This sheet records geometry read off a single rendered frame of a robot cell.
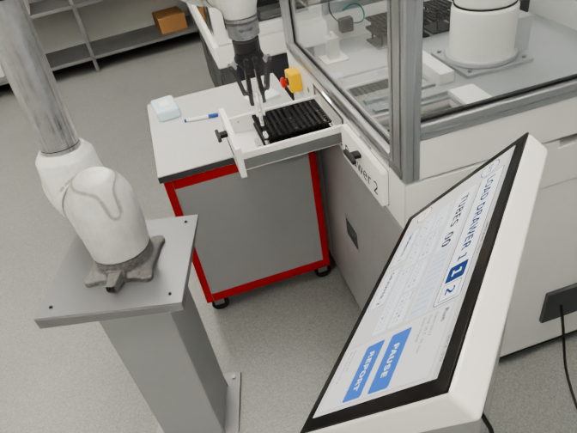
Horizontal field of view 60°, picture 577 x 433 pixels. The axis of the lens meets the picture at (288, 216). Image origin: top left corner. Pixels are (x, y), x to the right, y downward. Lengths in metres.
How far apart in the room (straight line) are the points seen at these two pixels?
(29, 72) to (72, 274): 0.52
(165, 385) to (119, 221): 0.62
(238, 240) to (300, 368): 0.55
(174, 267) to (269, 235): 0.75
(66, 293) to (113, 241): 0.20
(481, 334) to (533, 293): 1.20
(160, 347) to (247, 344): 0.67
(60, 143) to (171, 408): 0.91
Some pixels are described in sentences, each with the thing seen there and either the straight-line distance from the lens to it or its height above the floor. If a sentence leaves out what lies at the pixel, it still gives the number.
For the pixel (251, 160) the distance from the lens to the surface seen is 1.54.
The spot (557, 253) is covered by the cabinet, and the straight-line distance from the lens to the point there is 1.73.
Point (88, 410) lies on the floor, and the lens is 2.21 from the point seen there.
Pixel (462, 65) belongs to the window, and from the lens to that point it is 1.17.
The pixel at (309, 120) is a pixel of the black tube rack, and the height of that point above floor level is 0.90.
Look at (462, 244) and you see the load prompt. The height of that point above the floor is 1.15.
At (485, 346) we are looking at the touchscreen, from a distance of 0.61.
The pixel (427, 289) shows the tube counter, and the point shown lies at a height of 1.11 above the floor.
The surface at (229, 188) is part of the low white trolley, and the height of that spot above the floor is 0.63.
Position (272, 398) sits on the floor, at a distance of 1.98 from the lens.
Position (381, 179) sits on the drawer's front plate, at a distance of 1.30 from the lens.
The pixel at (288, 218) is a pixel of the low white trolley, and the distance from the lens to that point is 2.01.
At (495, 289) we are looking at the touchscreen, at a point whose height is 1.19.
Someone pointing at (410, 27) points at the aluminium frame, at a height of 1.31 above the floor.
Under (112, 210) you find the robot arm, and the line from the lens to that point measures 1.27.
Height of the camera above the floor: 1.66
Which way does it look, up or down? 38 degrees down
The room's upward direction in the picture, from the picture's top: 11 degrees counter-clockwise
